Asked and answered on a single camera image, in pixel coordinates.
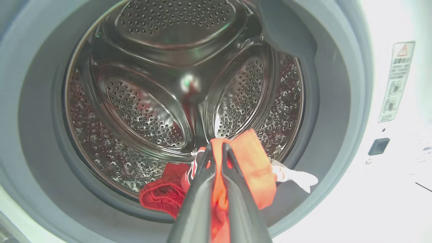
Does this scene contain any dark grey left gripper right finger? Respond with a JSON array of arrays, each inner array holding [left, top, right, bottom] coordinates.
[[221, 142, 272, 243]]

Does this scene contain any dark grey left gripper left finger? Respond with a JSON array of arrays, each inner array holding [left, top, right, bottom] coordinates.
[[168, 142, 217, 243]]

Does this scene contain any red white-striped garment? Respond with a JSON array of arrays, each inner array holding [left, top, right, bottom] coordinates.
[[139, 128, 319, 243]]

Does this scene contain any steel perforated washing drum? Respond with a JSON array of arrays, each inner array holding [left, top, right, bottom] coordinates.
[[62, 0, 306, 199]]

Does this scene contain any white washing machine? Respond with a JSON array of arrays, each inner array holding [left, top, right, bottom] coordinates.
[[0, 0, 432, 243]]

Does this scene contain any grey rubber door seal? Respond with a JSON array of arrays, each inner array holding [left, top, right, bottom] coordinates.
[[19, 0, 351, 223]]

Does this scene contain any grey warning sticker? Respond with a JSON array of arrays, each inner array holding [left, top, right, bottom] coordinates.
[[378, 41, 415, 123]]

